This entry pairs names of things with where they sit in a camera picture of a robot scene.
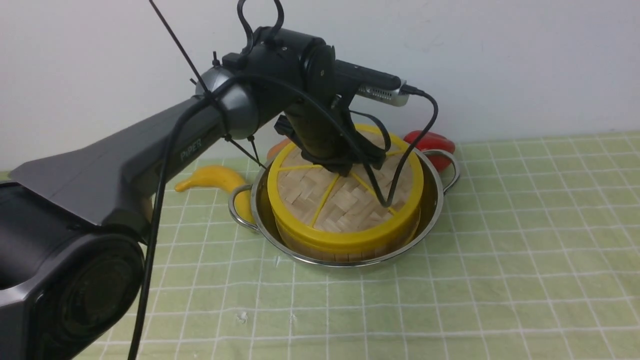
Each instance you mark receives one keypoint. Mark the green checkered tablecloth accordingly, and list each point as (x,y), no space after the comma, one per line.
(535,257)

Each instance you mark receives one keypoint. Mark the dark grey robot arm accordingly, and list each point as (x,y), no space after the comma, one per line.
(78,229)

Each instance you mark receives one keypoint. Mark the orange plastic vegetable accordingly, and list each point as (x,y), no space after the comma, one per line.
(276,149)

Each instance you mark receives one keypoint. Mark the yellow bamboo steamer basket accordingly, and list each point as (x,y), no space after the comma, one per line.
(350,252)

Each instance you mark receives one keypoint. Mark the red plastic bell pepper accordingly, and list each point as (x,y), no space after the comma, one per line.
(433,141)

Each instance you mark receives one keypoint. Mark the stainless steel pot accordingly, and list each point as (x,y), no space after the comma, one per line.
(431,204)

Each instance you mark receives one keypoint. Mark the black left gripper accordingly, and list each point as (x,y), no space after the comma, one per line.
(320,142)

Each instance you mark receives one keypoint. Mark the yellow plastic banana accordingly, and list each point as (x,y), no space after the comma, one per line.
(225,179)

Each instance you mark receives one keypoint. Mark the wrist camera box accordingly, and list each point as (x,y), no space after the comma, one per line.
(355,80)

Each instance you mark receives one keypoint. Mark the yellow woven steamer lid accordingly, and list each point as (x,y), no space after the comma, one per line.
(298,189)

